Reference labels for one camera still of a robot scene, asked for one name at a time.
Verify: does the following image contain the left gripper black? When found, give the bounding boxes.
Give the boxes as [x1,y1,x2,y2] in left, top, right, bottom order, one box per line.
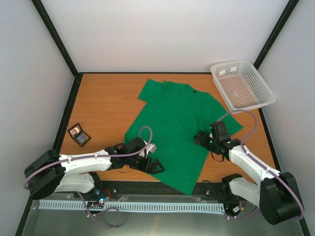
[126,154,164,174]

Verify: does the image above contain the green t-shirt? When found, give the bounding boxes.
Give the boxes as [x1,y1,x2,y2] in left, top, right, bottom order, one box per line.
[125,79,242,195]

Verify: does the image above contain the white perforated plastic basket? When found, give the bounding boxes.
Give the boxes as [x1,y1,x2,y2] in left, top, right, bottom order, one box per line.
[210,59,276,111]

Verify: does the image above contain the round blue brooch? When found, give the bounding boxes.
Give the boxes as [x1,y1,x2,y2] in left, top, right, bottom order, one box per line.
[75,135,86,145]

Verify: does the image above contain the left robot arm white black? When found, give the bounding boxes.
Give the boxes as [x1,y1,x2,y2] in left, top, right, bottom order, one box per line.
[24,137,164,200]

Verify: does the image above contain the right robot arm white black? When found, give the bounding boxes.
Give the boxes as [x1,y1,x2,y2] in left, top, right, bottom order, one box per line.
[193,131,304,225]

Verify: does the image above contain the black open brooch box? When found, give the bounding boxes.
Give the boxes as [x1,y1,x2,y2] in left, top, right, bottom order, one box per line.
[67,123,91,147]

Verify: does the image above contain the small circuit board with led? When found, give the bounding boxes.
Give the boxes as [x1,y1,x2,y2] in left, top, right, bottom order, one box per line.
[95,189,112,203]

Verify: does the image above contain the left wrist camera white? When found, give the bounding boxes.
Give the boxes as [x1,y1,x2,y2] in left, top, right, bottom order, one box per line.
[138,141,157,158]

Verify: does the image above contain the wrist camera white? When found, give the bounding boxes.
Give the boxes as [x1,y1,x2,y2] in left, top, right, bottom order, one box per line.
[210,121,231,142]
[138,141,157,158]

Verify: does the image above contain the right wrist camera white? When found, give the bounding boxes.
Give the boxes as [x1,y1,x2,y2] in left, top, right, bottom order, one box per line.
[210,121,231,142]

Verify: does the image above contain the light blue cable duct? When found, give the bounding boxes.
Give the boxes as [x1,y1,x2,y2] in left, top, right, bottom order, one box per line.
[38,200,225,215]

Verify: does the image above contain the black aluminium rail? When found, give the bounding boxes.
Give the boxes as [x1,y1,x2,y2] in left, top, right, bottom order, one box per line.
[101,181,224,201]

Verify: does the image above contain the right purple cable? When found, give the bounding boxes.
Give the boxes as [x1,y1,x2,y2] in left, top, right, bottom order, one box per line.
[216,110,305,221]

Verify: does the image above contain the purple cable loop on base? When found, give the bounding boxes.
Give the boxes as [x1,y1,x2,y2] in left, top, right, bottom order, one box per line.
[76,191,124,229]

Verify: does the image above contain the right black frame post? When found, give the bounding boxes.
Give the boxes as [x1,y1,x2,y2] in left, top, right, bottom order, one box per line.
[253,0,300,70]

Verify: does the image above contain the black frame post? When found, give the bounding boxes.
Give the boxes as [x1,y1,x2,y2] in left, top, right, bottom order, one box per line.
[253,0,300,70]
[31,0,79,78]

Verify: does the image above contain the left black frame post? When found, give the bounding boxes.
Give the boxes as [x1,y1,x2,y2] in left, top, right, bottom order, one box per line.
[31,0,79,78]

